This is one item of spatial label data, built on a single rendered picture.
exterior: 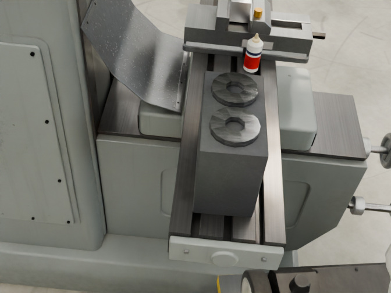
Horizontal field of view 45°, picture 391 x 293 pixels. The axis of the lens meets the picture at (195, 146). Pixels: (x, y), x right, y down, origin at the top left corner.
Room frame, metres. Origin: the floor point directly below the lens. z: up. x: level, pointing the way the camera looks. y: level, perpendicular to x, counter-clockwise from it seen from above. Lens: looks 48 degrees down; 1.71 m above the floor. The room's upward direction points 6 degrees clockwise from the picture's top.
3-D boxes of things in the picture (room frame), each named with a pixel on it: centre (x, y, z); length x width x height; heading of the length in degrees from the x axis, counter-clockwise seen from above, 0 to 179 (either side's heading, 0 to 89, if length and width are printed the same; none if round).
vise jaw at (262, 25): (1.14, -0.14, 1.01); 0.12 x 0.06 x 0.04; 179
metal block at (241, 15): (1.14, -0.08, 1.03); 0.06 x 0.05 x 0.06; 179
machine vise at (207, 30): (1.14, -0.11, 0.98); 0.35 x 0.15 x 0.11; 89
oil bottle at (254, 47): (1.02, -0.13, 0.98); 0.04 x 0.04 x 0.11
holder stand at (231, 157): (0.65, -0.07, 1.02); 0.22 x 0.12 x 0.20; 1
